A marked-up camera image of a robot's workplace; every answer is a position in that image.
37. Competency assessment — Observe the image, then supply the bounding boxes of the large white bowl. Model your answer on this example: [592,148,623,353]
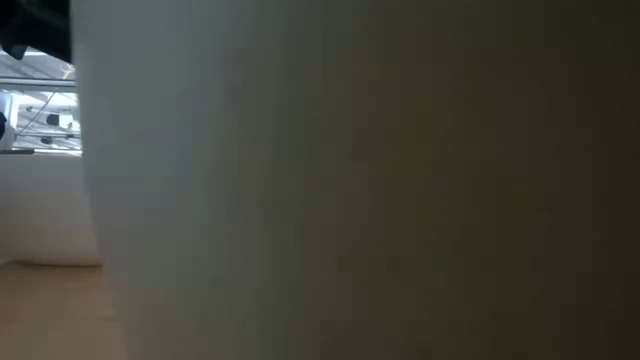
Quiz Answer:
[69,0,640,360]

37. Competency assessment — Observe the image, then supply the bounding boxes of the small white bowl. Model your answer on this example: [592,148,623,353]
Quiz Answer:
[0,153,104,267]

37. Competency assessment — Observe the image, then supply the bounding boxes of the grey metal rail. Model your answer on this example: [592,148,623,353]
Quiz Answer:
[0,77,79,94]

